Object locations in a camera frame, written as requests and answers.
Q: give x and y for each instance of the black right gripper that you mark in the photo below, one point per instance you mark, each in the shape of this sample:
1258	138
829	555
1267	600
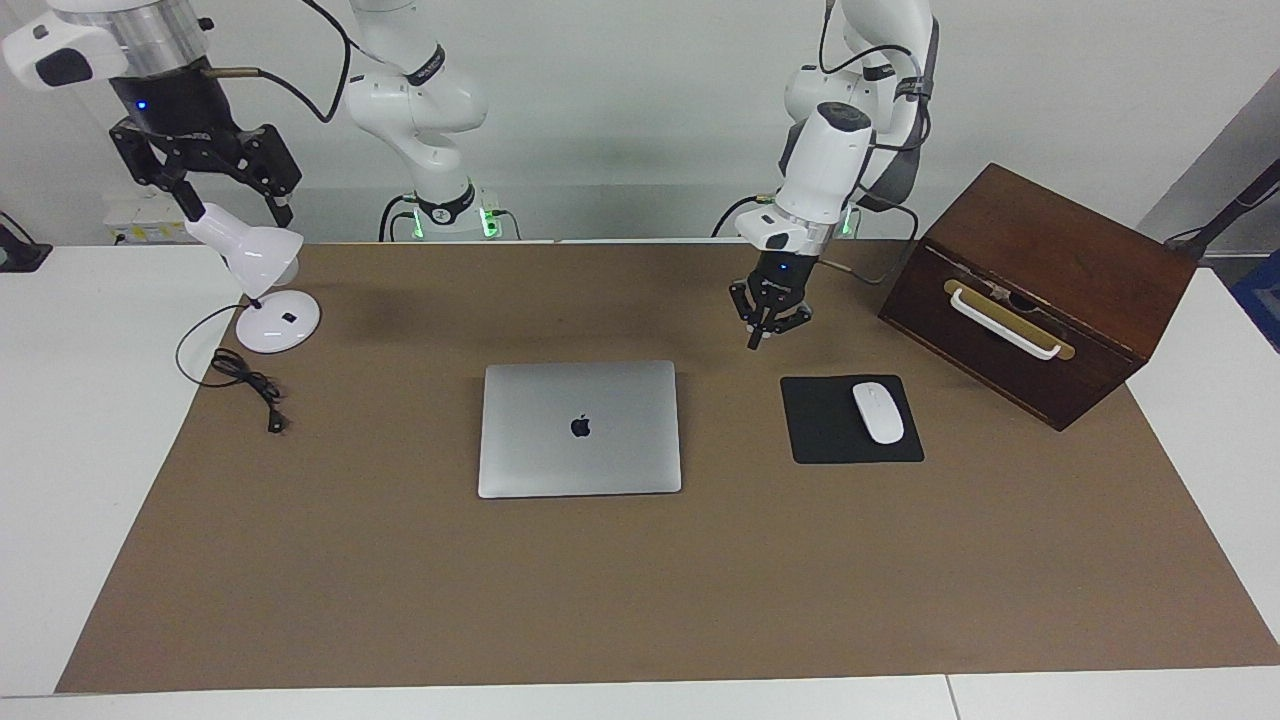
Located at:
180	115

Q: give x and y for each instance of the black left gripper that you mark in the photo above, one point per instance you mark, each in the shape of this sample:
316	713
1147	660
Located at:
782	280

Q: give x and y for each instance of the grey aluminium laptop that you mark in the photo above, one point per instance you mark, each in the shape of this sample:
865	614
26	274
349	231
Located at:
580	450

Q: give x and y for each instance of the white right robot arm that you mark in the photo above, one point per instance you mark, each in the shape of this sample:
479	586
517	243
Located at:
410	100

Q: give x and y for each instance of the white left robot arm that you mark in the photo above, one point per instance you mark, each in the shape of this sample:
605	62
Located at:
830	160

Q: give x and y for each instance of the white power strip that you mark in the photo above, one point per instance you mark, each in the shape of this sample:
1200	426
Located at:
135	225

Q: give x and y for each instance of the white desk lamp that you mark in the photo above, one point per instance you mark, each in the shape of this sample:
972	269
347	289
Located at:
255	255

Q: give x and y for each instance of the black mouse pad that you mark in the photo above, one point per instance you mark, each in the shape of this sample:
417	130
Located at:
825	425

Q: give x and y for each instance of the white computer mouse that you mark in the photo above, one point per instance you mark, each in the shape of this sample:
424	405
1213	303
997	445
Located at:
878	412

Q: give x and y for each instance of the white base box green light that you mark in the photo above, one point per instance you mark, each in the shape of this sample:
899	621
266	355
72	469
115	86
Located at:
492	215

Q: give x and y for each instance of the brown table mat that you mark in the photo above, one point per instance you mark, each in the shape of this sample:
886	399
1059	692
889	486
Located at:
640	590

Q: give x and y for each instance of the dark brown wooden box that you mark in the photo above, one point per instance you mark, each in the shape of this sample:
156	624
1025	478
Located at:
1090	290

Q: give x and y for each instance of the black stand pole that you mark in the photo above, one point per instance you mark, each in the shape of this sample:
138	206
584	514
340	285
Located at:
1235	205

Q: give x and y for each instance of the blue crate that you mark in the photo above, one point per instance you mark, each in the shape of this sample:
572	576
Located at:
1262	300

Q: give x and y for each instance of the black clamp mount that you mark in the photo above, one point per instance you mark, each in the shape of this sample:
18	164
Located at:
20	255

